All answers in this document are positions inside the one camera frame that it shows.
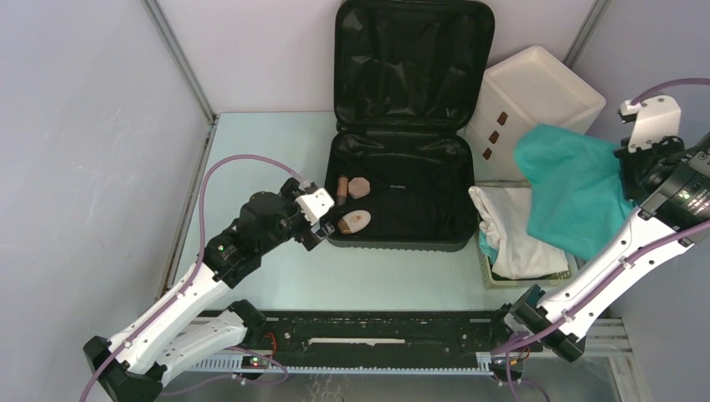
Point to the light teal bottom garment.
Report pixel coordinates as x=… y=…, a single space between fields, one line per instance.
x=577 y=202

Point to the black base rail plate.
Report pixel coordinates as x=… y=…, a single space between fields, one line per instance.
x=388 y=342

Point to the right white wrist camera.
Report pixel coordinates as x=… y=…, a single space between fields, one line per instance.
x=654 y=119

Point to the white bottle orange logo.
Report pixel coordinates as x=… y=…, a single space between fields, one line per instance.
x=354 y=222

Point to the brown cosmetic tube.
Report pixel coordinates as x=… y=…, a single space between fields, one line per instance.
x=342 y=190

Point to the black ribbed hard-shell suitcase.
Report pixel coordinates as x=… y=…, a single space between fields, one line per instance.
x=407 y=76

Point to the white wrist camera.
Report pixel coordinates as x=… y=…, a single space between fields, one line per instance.
x=654 y=119
x=315 y=205

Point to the pale yellow perforated basket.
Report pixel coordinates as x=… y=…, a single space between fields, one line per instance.
x=527 y=280

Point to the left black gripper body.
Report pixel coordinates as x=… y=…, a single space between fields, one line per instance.
x=299 y=225

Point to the white stacked drawer unit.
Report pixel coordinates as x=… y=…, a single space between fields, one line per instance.
x=530 y=88

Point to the peach cosmetic tube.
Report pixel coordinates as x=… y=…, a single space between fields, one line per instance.
x=358 y=187

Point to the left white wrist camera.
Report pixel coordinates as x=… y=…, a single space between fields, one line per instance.
x=315 y=205

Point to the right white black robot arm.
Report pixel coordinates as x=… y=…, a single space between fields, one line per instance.
x=670 y=221

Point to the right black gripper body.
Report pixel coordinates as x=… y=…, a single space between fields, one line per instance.
x=639 y=164

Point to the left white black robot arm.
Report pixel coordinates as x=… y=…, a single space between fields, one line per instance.
x=138 y=362

